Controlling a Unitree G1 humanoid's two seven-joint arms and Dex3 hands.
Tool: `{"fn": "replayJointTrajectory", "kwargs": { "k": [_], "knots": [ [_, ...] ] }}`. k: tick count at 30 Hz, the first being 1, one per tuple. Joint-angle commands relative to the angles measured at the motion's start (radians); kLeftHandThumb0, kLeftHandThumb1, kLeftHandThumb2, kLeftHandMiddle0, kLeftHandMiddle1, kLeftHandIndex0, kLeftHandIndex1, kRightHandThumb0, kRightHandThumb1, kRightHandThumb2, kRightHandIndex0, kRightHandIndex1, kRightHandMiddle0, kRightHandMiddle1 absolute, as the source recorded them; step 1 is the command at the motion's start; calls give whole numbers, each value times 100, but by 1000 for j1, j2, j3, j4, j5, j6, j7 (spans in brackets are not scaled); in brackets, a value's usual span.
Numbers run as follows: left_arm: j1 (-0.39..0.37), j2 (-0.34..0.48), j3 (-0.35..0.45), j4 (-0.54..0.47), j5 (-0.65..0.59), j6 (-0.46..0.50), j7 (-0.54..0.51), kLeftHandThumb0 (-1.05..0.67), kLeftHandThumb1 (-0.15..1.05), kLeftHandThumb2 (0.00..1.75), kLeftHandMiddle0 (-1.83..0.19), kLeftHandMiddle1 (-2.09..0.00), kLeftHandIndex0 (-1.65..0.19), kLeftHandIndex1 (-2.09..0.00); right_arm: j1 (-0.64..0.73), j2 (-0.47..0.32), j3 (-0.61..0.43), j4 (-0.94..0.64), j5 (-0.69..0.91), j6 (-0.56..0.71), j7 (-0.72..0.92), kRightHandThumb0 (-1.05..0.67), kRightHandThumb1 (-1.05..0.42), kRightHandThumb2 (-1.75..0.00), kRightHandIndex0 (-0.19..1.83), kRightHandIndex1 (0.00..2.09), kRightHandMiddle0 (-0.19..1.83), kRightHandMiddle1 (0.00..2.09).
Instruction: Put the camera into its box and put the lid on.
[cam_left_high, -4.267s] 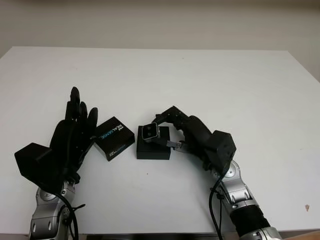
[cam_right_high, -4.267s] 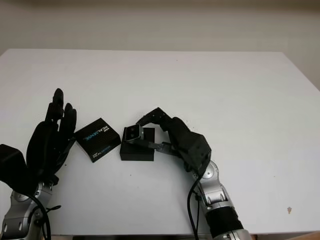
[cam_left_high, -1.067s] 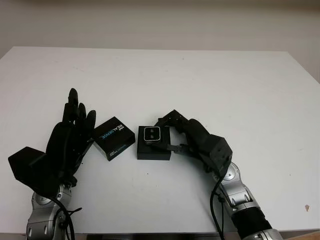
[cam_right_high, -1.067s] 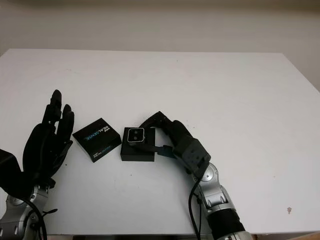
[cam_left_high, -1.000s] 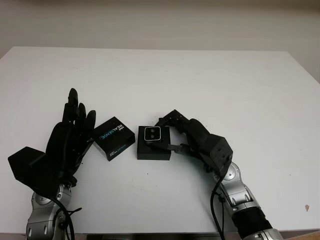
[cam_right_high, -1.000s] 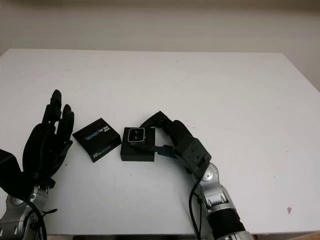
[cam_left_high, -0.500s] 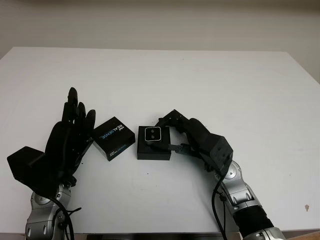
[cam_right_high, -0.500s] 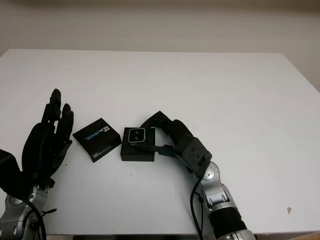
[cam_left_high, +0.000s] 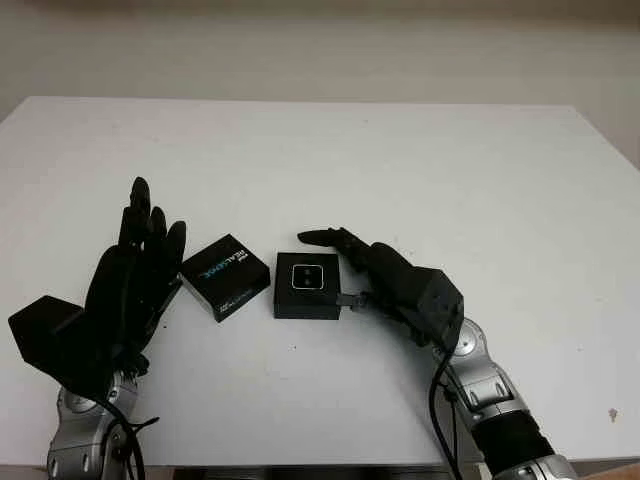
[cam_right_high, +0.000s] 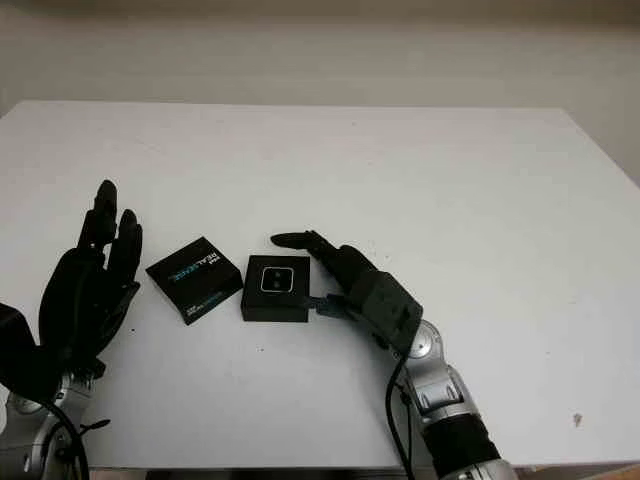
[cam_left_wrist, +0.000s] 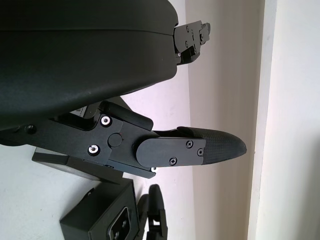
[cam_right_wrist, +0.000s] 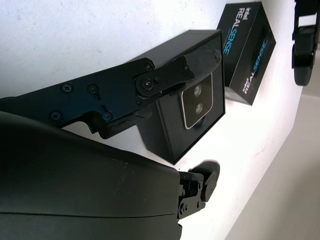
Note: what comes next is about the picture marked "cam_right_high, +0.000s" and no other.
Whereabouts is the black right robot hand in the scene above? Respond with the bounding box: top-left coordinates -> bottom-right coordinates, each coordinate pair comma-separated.
269,229 -> 385,335

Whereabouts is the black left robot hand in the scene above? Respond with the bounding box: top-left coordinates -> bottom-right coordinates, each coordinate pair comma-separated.
36,179 -> 145,382

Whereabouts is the silver RealSense camera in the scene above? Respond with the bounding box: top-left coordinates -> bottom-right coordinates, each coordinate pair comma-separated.
258,266 -> 297,294

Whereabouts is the black RealSense box lid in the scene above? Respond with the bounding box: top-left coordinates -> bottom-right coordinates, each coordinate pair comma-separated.
145,235 -> 245,327

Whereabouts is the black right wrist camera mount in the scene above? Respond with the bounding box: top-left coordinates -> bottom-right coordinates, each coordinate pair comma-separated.
355,271 -> 425,357

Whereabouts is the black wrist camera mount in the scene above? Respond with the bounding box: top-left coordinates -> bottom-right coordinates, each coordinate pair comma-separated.
0,299 -> 62,397
355,271 -> 425,357

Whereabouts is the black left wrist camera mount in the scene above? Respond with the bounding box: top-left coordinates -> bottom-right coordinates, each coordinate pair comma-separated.
0,299 -> 62,397

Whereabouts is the black camera box base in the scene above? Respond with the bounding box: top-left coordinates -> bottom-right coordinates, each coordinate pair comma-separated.
239,254 -> 312,324

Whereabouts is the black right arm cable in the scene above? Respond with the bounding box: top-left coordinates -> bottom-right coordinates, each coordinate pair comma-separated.
383,358 -> 437,480

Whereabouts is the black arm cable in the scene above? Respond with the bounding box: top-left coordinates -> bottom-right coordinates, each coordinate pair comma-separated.
383,358 -> 437,480
48,394 -> 112,480

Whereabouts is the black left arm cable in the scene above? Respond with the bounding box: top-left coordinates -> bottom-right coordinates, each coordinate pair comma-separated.
48,394 -> 112,480

